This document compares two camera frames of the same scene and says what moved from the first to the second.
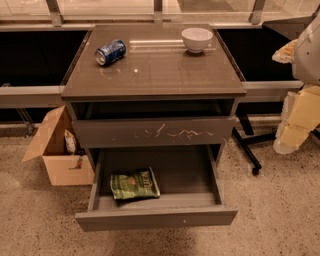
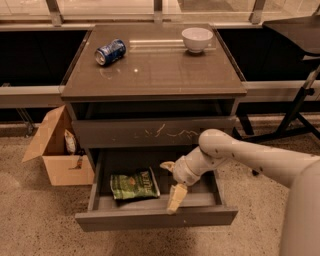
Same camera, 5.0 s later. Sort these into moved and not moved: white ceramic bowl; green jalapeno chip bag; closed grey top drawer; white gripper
Moved: white gripper
Not moved: green jalapeno chip bag; closed grey top drawer; white ceramic bowl
